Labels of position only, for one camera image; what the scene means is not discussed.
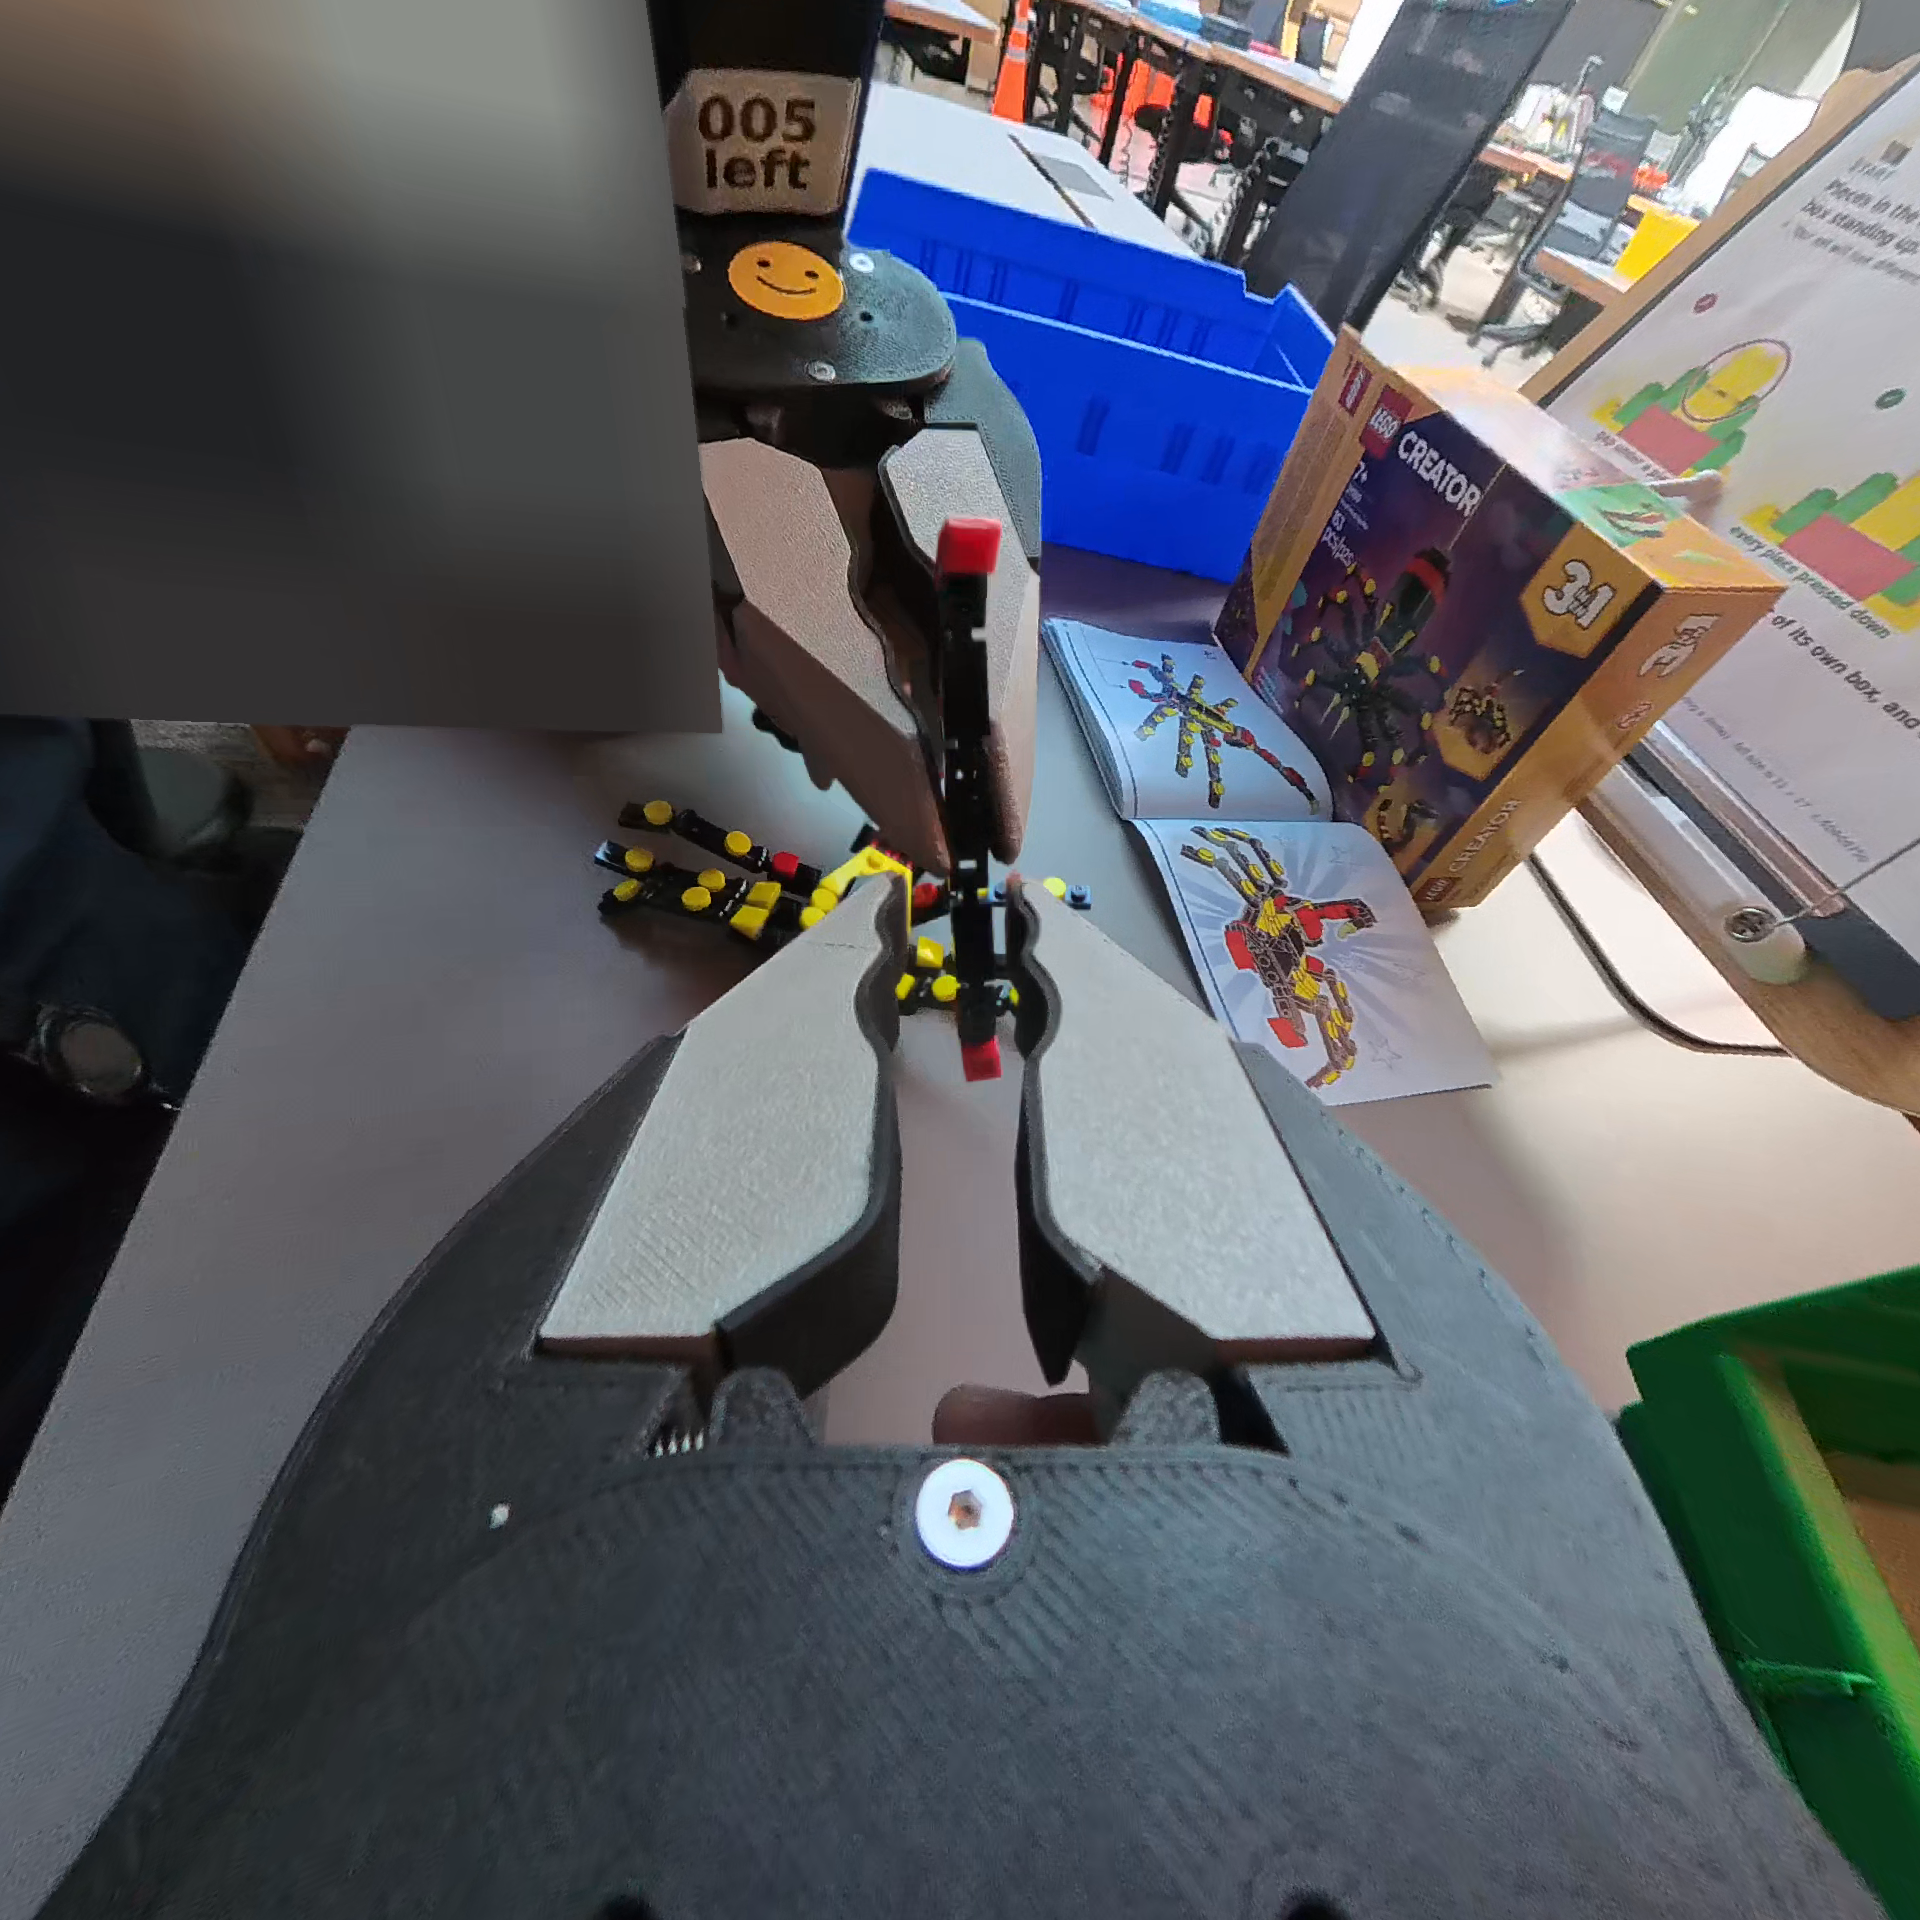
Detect black red lego leg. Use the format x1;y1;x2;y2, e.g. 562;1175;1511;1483
930;523;1007;1082

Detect black mesh office chair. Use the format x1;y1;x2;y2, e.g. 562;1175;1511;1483
1243;0;1580;338

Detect lego set box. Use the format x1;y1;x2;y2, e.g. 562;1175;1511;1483
1219;332;1789;910

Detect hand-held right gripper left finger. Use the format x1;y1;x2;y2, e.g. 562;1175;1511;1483
540;873;915;1395

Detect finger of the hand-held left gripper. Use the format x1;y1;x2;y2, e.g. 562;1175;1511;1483
875;426;1047;885
703;435;966;883

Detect lego instruction booklet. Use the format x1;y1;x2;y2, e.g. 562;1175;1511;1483
1036;617;1504;1112

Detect black cable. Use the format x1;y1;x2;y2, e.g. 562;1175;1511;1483
1524;857;1790;1057

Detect grey office chair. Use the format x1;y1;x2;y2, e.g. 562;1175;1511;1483
1476;117;1656;359

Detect wooden framed instruction board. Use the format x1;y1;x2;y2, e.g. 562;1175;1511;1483
1521;51;1920;1112

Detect blue plastic bin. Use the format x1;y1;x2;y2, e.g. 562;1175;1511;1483
840;170;1339;586

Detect background work tables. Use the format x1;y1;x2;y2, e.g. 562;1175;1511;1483
886;0;1351;267

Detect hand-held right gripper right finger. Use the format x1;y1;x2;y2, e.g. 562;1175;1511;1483
1007;883;1382;1448

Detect green plastic bin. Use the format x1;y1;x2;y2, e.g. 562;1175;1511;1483
1614;1266;1920;1920

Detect black yellow lego spider assembly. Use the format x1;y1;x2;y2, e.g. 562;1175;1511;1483
592;793;1097;1037

